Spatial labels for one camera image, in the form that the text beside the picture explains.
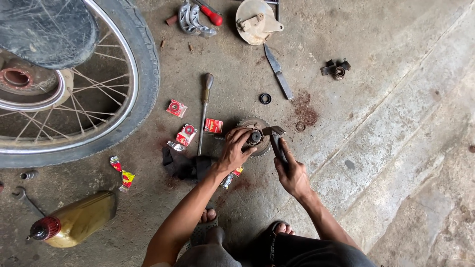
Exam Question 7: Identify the person's left hand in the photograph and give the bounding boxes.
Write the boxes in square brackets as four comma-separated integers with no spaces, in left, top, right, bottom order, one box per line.
[216,127,258,174]

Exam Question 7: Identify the person's right hand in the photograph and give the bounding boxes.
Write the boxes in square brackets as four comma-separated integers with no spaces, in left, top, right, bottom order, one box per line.
[273,138,312,199]

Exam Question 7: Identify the rusty sprocket hub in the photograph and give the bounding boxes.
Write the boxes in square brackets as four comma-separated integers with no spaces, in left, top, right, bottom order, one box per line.
[234,117,274,158]

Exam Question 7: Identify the small steel hammer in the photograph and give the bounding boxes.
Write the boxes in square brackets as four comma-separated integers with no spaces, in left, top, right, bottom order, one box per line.
[262,126,289,172]

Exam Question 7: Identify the small red carton box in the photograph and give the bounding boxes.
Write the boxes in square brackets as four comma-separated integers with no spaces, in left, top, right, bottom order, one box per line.
[204,118,224,134]

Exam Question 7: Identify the red packed bearing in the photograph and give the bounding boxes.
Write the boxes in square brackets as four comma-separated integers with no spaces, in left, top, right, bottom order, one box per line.
[175,123,198,147]
[166,99,188,119]

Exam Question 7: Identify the black cloth rag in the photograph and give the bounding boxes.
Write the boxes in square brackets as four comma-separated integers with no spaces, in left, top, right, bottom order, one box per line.
[162,147,212,182]

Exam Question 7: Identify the person's right foot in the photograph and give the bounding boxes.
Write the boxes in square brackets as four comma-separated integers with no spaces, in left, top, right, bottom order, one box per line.
[274,222,297,236]

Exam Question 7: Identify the person's foot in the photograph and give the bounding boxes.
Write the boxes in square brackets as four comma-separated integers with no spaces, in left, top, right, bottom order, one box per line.
[199,208,218,224]
[274,222,297,236]

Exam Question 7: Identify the person's left foot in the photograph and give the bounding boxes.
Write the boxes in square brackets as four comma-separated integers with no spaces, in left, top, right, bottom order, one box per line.
[199,208,218,224]

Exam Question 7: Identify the black rubber sandal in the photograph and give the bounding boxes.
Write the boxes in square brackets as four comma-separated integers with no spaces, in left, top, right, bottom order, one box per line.
[248,221,286,266]
[186,217,220,250]

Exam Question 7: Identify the person's dark shorts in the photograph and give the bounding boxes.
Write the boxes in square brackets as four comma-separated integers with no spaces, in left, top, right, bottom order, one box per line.
[174,226,376,267]

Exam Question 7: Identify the flat steel chisel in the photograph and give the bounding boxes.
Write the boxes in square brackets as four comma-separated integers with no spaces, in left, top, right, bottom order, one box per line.
[263,43,295,101]

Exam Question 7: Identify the spoked motorcycle wheel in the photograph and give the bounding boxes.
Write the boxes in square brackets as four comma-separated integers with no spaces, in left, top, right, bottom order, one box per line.
[0,0,161,169]

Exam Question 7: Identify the beige brake drum plate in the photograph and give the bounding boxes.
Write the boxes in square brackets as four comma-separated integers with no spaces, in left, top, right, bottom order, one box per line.
[235,0,285,46]

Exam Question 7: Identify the grey brake shoe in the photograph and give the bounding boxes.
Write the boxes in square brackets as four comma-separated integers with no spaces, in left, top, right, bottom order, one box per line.
[178,2,197,36]
[189,4,218,38]

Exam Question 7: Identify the golden oil bottle red cap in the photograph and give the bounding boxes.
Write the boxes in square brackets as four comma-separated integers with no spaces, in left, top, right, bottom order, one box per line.
[25,191,118,248]

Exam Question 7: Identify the grey open-end wrench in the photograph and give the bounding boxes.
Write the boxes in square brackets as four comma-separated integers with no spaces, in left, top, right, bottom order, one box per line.
[11,186,46,218]

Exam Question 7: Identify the black dusty mudguard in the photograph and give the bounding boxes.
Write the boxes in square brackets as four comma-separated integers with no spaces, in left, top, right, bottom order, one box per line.
[0,0,100,70]

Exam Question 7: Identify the rusty wheel hub drum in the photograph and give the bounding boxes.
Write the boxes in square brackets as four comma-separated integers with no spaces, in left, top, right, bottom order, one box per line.
[0,56,75,112]

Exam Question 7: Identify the wooden-handled long screwdriver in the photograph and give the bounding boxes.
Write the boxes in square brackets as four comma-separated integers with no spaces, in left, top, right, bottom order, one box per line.
[196,72,215,156]

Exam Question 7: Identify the red-handled screwdriver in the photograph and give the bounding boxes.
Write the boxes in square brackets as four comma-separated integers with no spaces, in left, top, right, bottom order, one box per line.
[191,0,224,27]

